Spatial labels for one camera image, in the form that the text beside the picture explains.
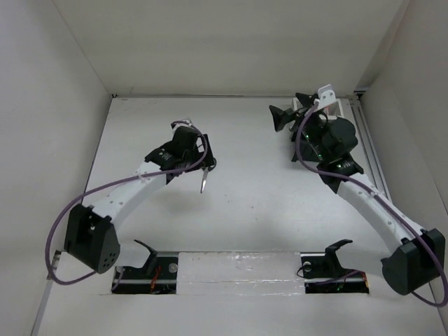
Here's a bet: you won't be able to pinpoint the aluminium rail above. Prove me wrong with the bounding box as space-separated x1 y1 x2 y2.
349 92 391 200

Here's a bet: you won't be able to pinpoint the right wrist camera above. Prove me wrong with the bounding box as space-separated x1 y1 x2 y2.
314 84 336 111

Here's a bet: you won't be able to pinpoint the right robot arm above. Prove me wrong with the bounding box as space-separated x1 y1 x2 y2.
269 91 447 295

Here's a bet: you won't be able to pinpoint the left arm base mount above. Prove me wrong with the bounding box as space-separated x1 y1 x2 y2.
111 239 179 295

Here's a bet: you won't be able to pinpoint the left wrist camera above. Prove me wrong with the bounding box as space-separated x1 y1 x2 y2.
171 118 193 132

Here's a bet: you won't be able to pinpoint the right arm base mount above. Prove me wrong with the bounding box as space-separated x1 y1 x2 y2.
296 239 370 294

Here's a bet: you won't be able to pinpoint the black handled scissors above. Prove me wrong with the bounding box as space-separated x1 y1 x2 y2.
200 158 217 194

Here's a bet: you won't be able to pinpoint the white organizer box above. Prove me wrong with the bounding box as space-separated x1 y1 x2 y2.
291 97 344 120

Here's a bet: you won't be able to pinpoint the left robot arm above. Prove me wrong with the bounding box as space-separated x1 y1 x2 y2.
64 122 216 278

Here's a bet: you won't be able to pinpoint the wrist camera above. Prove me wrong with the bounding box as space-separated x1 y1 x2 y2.
171 118 193 132
314 84 336 111

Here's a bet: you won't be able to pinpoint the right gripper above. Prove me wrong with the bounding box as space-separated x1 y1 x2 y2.
270 92 330 161

